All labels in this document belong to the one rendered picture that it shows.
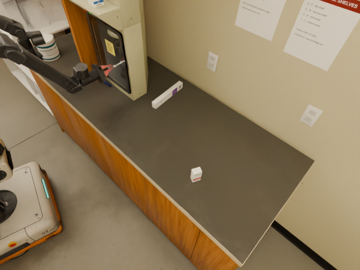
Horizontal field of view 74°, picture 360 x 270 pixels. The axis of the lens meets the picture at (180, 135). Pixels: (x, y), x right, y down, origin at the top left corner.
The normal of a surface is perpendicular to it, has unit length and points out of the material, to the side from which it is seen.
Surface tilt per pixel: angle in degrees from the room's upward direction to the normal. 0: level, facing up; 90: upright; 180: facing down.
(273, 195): 0
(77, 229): 0
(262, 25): 90
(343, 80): 90
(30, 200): 0
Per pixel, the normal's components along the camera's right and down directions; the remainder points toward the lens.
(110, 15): 0.72, 0.55
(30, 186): 0.04, -0.63
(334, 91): -0.69, 0.55
